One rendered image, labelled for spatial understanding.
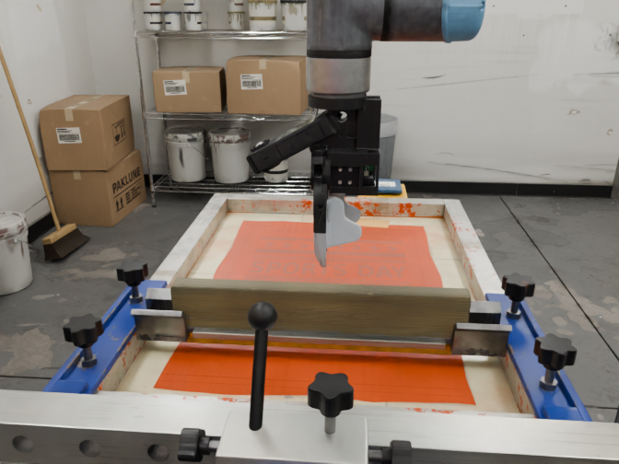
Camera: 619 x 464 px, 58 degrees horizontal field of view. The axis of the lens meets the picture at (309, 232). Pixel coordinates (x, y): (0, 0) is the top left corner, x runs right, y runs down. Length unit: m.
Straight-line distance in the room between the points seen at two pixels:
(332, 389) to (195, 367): 0.36
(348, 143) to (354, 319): 0.24
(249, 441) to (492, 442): 0.23
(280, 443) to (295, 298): 0.30
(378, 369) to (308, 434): 0.30
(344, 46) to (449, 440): 0.42
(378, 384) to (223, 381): 0.20
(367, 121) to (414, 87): 3.74
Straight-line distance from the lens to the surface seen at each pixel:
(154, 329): 0.82
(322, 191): 0.66
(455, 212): 1.28
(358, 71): 0.65
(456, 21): 0.66
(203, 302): 0.79
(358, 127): 0.67
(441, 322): 0.78
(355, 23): 0.64
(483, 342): 0.80
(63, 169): 4.03
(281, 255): 1.11
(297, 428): 0.51
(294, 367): 0.79
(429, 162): 4.54
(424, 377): 0.79
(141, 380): 0.80
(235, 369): 0.79
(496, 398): 0.78
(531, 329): 0.84
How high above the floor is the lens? 1.42
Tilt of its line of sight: 22 degrees down
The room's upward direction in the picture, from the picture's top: straight up
